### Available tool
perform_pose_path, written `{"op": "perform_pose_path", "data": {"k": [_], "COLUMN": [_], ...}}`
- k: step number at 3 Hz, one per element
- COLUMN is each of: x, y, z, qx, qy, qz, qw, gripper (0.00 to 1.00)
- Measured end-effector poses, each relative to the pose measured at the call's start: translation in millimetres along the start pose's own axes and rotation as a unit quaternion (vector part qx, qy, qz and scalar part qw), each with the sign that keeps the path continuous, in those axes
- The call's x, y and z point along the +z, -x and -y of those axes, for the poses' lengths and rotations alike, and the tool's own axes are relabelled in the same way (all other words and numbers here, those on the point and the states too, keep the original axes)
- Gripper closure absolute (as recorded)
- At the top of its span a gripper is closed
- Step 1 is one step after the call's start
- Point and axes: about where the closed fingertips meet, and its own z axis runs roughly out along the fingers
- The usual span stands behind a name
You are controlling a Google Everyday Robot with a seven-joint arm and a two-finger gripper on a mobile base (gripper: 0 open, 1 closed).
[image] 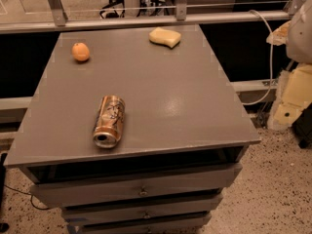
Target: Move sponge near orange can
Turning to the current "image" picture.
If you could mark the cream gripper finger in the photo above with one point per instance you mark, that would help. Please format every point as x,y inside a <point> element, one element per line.
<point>279,36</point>
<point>294,95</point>

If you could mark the yellow sponge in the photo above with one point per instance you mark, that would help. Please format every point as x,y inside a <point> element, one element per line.
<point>164,37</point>

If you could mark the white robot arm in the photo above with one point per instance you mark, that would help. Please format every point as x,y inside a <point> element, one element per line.
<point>299,43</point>

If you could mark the orange soda can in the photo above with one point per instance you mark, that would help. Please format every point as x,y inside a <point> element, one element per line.
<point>109,122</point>

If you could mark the grey drawer cabinet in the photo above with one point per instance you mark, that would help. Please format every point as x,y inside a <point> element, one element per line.
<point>181,111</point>

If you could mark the middle grey drawer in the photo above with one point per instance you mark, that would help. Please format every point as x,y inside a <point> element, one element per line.
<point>146,208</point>

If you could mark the grey drawer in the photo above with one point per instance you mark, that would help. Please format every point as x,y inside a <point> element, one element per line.
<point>146,208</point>
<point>145,226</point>
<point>126,187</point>

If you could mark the bottom grey drawer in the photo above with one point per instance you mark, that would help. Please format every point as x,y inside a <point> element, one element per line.
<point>145,226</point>

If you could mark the orange fruit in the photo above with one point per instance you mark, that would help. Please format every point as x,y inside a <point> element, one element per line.
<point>80,52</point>

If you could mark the top grey drawer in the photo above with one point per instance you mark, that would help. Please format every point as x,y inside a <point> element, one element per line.
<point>126,187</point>

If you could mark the metal railing frame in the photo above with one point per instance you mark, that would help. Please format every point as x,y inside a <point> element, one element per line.
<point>19,16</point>

